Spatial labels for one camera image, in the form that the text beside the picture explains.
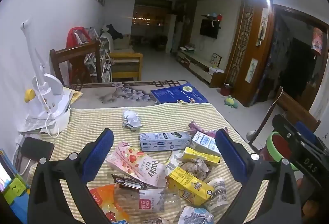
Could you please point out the crumpled brown paper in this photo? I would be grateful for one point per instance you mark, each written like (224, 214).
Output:
(195, 168)

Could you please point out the small framed picture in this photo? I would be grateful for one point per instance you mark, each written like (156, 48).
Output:
(216, 59)

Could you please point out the white desk lamp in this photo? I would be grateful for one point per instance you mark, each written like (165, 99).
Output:
(51, 100)

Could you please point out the red bag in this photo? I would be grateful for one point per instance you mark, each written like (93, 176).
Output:
(74, 33)

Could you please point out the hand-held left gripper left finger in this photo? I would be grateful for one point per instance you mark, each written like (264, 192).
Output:
(99, 154)

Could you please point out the green plush toy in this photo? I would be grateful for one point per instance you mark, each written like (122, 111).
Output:
(230, 102)

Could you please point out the dark foil wrapper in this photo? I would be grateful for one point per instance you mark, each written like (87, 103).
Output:
(127, 182)

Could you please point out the white packet with red label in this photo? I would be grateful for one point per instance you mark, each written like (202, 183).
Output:
(151, 200)

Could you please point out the small yellow toy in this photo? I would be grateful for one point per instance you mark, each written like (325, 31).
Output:
(29, 95)

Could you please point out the blue white snack wrapper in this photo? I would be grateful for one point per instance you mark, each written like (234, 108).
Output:
(195, 216)

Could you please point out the yellow booklet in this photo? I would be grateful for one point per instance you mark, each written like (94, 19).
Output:
(75, 95)

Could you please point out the red bin with green rim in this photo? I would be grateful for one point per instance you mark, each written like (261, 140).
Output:
(279, 145)

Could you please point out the wooden lattice partition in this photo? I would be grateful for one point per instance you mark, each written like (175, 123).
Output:
(246, 33)

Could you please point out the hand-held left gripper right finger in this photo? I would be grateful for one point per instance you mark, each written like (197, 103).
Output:
(231, 157)

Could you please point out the red hanging decoration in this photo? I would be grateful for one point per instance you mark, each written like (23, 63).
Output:
(317, 40)

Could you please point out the yellow wooden bench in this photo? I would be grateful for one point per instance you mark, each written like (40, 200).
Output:
(126, 56)

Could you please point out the wall shelf with hats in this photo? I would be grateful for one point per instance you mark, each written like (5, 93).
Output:
(213, 16)

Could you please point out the long wall scroll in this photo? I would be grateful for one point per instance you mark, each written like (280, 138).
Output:
(263, 25)

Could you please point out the white blue milk carton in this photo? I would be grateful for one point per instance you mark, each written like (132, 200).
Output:
(204, 143)

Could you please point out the grey printed paper wrapper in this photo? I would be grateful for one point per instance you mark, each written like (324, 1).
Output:
(217, 194)

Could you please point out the orange snack bag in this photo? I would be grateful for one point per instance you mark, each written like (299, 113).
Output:
(102, 195)

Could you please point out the yellow striped table cloth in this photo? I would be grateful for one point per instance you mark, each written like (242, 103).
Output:
(90, 123)

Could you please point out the white folding rack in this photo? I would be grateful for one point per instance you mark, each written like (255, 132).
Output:
(104, 64)

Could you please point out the pink plastic wrapper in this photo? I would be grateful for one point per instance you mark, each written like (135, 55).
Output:
(198, 127)

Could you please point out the black cloth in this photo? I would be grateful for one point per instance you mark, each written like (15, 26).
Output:
(113, 32)

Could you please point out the crumpled white paper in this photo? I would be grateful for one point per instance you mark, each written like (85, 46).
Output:
(131, 119)

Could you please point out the blue book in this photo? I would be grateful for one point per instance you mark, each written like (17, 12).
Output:
(177, 94)

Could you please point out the clear plastic bottle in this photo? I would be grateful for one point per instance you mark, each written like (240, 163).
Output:
(172, 200)

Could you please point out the pink strawberry snack box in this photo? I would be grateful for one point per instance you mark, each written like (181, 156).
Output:
(136, 162)

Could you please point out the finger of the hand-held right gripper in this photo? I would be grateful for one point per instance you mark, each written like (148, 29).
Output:
(284, 127)
(305, 134)

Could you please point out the carved wooden chair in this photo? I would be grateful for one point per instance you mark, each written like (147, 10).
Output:
(293, 108)

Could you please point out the black phone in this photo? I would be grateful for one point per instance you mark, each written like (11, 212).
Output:
(33, 150)

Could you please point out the dark wooden chair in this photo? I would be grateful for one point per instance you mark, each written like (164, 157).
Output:
(77, 51)

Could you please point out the yellow drink carton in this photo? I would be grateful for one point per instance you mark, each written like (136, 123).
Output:
(190, 185)

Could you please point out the green phone holder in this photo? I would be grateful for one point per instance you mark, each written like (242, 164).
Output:
(16, 188)

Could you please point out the low television cabinet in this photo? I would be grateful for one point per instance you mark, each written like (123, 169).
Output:
(200, 67)

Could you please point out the flattened yellow carton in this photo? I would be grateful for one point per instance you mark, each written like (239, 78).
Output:
(200, 154)

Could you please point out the small red floor bin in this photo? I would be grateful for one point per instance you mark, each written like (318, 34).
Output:
(227, 89)

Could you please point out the blue grey carton box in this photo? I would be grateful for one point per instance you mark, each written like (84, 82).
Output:
(164, 141)

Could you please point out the floral table cover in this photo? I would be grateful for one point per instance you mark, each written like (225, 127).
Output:
(123, 92)

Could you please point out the short wall scroll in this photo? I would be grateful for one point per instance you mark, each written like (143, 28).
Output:
(252, 71)

